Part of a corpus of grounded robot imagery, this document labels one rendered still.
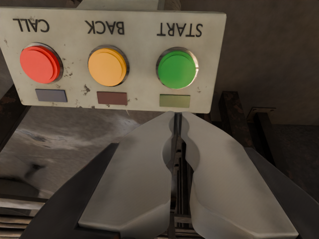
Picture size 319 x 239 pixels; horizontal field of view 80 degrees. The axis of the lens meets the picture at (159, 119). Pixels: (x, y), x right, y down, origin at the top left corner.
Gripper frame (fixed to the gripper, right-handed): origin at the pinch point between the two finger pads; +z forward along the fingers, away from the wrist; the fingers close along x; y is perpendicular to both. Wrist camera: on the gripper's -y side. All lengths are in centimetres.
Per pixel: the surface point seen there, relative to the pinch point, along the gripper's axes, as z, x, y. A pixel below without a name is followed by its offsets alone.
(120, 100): 10.0, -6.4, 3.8
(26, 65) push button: 9.2, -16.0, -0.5
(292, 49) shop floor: 77, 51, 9
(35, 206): 12.1, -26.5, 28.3
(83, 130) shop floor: 100, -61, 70
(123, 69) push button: 9.4, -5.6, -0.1
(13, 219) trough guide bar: 7.4, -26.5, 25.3
